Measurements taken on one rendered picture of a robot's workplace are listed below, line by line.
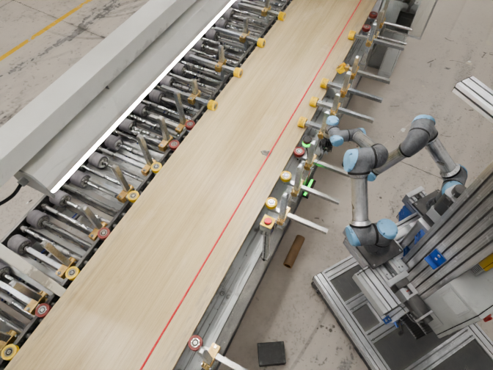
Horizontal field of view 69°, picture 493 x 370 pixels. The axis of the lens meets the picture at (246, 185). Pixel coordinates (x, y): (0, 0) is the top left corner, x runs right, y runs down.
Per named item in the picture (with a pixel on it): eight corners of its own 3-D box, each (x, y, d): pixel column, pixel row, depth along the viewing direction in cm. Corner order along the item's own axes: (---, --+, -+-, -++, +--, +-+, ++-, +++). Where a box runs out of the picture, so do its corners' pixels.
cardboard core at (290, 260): (305, 237, 320) (292, 266, 306) (304, 241, 327) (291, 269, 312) (296, 233, 322) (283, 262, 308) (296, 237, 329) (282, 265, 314)
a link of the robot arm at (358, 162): (378, 247, 194) (377, 147, 182) (352, 251, 193) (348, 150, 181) (370, 239, 206) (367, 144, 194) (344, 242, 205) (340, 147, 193)
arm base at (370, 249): (395, 249, 211) (400, 241, 202) (374, 260, 207) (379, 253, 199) (378, 228, 218) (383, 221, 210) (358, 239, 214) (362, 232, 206)
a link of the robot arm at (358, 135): (399, 148, 182) (362, 122, 226) (378, 150, 181) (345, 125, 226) (397, 169, 187) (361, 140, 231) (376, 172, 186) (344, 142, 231)
